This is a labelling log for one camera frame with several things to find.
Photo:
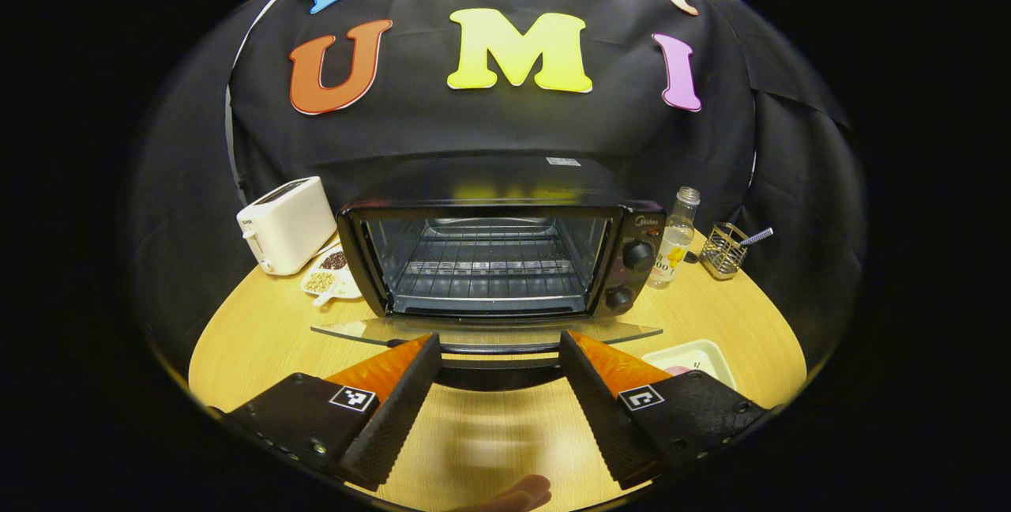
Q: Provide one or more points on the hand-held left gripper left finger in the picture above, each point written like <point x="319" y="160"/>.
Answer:
<point x="399" y="409"/>

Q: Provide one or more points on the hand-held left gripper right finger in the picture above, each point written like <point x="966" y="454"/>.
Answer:
<point x="604" y="413"/>

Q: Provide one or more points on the pink food piece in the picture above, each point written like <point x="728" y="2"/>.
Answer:
<point x="677" y="370"/>

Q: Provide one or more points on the white food tray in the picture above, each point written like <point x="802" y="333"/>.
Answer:
<point x="699" y="354"/>

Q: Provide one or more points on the black electric oven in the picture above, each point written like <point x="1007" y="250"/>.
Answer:
<point x="490" y="263"/>

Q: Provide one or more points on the white divided dish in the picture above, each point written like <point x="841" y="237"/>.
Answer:
<point x="328" y="279"/>

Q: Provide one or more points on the clear plastic bottle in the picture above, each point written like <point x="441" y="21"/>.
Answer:
<point x="675" y="243"/>

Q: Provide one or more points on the white toaster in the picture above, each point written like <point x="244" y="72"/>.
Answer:
<point x="288" y="224"/>

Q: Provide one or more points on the metal spoon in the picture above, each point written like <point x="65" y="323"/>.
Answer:
<point x="757" y="237"/>

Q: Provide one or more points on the black backdrop cloth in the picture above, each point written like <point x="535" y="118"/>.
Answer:
<point x="490" y="125"/>

